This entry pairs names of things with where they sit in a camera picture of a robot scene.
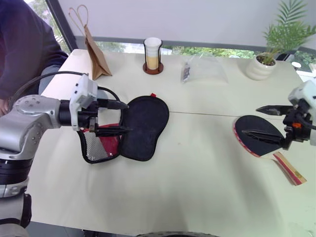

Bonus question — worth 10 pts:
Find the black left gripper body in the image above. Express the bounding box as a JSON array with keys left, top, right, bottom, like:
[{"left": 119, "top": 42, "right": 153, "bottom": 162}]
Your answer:
[{"left": 78, "top": 99, "right": 100, "bottom": 134}]

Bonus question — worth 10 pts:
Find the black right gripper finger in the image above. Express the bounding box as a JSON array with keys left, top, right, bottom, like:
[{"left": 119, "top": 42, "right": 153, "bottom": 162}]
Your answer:
[
  {"left": 241, "top": 130, "right": 291, "bottom": 150},
  {"left": 256, "top": 105, "right": 293, "bottom": 117}
]

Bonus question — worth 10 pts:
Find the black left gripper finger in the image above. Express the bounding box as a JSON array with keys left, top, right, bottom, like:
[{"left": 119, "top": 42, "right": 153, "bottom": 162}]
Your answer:
[
  {"left": 95, "top": 126, "right": 134, "bottom": 138},
  {"left": 99, "top": 99, "right": 129, "bottom": 110}
]

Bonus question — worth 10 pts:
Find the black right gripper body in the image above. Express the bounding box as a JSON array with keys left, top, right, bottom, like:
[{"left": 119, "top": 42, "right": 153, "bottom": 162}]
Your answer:
[{"left": 283, "top": 103, "right": 311, "bottom": 143}]

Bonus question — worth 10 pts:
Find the table tennis paddle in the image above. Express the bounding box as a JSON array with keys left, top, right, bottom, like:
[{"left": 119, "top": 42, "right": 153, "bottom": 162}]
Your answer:
[{"left": 232, "top": 115, "right": 308, "bottom": 186}]

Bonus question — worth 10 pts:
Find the black red paddle case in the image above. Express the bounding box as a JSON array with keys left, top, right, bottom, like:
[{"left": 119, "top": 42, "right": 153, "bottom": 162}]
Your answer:
[{"left": 78, "top": 93, "right": 170, "bottom": 165}]

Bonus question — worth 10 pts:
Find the person's bare hand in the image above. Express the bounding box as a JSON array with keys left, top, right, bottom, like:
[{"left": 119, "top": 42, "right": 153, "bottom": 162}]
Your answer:
[{"left": 0, "top": 98, "right": 10, "bottom": 116}]

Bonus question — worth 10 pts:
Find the white ribbed plant pot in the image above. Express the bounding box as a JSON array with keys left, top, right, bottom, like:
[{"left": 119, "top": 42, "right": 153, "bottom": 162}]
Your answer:
[{"left": 245, "top": 53, "right": 277, "bottom": 81}]

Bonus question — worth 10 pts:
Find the brown paper bag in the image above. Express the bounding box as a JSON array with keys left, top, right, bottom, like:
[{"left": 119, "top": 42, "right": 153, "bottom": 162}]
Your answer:
[{"left": 69, "top": 4, "right": 113, "bottom": 80}]

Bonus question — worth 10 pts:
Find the white cup with yellow liquid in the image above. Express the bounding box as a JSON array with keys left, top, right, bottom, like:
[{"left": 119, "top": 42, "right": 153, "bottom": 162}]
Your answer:
[{"left": 144, "top": 37, "right": 162, "bottom": 70}]

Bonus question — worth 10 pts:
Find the green leafy plant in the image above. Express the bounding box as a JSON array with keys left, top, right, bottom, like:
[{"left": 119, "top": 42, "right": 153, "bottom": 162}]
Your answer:
[{"left": 261, "top": 0, "right": 316, "bottom": 65}]

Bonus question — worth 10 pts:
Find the clear plastic bag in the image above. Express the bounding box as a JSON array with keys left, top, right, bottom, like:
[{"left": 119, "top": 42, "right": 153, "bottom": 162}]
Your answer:
[{"left": 181, "top": 55, "right": 229, "bottom": 84}]

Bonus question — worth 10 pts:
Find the person in dark blue sweater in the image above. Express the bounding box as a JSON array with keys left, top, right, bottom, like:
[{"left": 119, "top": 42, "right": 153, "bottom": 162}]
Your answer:
[{"left": 0, "top": 0, "right": 69, "bottom": 117}]

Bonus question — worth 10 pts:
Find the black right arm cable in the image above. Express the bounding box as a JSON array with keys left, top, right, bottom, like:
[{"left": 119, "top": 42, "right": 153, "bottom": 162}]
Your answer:
[{"left": 301, "top": 115, "right": 316, "bottom": 129}]

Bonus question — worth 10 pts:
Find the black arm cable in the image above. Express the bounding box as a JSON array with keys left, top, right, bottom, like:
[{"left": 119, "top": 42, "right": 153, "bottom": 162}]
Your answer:
[
  {"left": 8, "top": 71, "right": 123, "bottom": 129},
  {"left": 301, "top": 115, "right": 316, "bottom": 129}
]

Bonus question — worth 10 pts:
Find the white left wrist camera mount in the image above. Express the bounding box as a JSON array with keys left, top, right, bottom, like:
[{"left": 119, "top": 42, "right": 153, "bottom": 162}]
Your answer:
[{"left": 70, "top": 74, "right": 99, "bottom": 131}]

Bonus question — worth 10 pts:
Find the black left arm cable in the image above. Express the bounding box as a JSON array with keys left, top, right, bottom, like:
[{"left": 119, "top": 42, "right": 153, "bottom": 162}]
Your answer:
[{"left": 8, "top": 71, "right": 123, "bottom": 129}]

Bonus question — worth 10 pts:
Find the dark window frame post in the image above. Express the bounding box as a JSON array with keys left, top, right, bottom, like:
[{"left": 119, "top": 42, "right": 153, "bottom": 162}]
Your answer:
[{"left": 49, "top": 0, "right": 79, "bottom": 52}]

